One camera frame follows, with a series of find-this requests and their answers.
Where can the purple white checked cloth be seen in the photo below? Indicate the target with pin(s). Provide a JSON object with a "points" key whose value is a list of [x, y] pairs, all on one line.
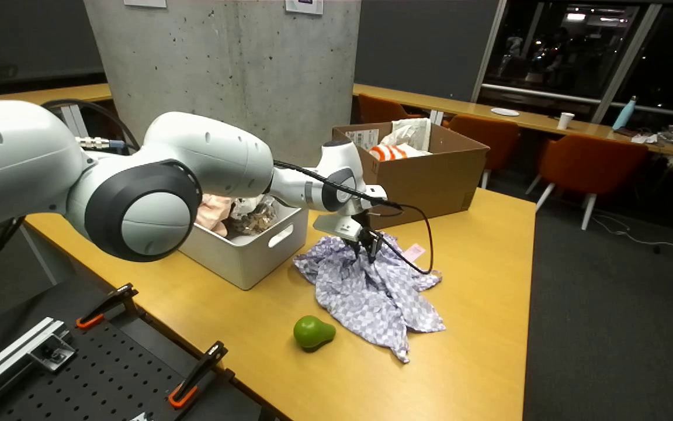
{"points": [[367, 293]]}

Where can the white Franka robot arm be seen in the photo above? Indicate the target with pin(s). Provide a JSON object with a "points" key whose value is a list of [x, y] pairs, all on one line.
{"points": [[212, 147]]}

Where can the black orange clamp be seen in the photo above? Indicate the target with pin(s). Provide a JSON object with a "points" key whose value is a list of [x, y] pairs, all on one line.
{"points": [[194, 374], [107, 304]]}

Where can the light blue bottle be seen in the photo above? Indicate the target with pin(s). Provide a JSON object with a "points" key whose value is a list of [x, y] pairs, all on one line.
{"points": [[622, 112]]}

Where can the wooden desk white legs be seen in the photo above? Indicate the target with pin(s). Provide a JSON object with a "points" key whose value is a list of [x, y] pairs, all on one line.
{"points": [[56, 93]]}

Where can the white cup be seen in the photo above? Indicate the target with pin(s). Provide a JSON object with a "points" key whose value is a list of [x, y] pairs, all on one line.
{"points": [[563, 119]]}

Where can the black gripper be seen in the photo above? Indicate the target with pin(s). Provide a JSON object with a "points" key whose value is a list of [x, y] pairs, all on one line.
{"points": [[366, 227]]}

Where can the small pink card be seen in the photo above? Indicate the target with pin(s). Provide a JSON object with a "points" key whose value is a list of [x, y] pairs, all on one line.
{"points": [[415, 251]]}

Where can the white printed paper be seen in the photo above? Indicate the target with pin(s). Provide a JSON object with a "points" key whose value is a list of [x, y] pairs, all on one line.
{"points": [[362, 139]]}

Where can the white plastic bin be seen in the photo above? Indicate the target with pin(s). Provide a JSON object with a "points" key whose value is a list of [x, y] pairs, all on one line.
{"points": [[257, 253]]}

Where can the long wooden window desk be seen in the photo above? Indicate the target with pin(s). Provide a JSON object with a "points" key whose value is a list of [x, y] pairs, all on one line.
{"points": [[445, 104]]}

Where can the brown cardboard box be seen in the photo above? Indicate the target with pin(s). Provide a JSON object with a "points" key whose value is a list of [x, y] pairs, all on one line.
{"points": [[430, 182]]}

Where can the red white striped cloth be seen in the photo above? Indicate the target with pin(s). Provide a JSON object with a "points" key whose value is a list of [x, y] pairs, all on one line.
{"points": [[387, 149]]}

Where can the aluminium rail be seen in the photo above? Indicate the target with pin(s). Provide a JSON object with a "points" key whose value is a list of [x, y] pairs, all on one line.
{"points": [[10, 358]]}

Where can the orange chair white legs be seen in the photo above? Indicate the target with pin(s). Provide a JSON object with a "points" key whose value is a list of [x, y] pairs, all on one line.
{"points": [[489, 141], [590, 163], [374, 107]]}

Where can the black perforated board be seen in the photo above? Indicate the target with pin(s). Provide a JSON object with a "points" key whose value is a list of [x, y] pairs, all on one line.
{"points": [[81, 374]]}

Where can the white paper bag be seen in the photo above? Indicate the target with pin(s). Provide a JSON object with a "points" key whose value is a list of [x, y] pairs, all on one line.
{"points": [[415, 133]]}

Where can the white plate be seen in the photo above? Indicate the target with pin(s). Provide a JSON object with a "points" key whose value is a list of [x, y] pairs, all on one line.
{"points": [[505, 110]]}

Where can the green pear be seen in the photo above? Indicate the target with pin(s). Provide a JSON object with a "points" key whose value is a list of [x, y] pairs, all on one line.
{"points": [[315, 332]]}

